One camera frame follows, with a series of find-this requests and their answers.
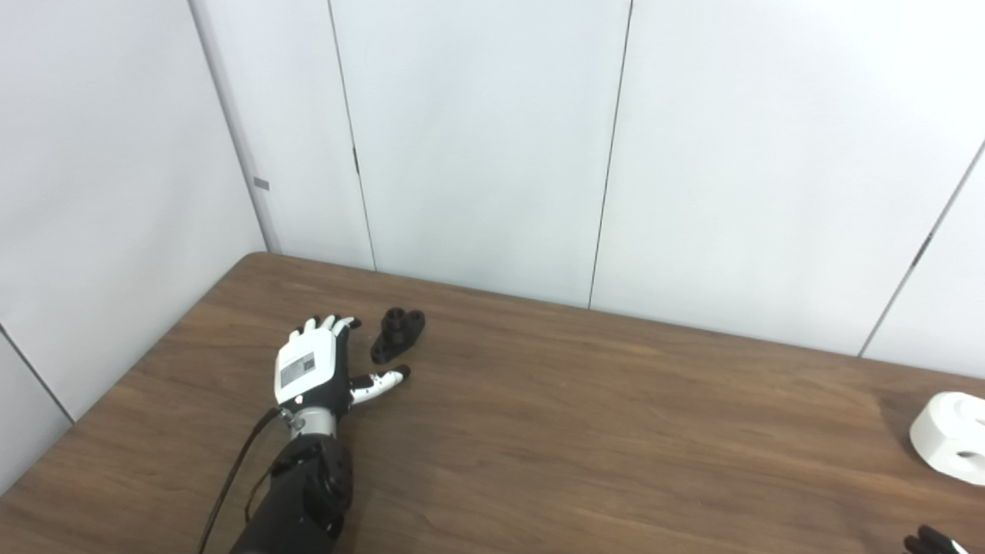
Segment black flanged holder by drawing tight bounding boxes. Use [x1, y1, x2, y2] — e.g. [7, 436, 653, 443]
[370, 307, 426, 365]

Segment round white piece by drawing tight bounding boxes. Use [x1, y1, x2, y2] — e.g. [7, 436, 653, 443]
[909, 391, 985, 487]

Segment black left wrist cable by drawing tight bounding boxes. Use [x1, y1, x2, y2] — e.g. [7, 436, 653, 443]
[197, 408, 285, 554]

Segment white and black left hand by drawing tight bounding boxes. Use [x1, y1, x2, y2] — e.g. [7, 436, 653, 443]
[273, 314, 412, 420]

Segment white and black right hand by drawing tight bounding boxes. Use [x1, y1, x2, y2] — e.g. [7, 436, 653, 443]
[903, 525, 972, 554]

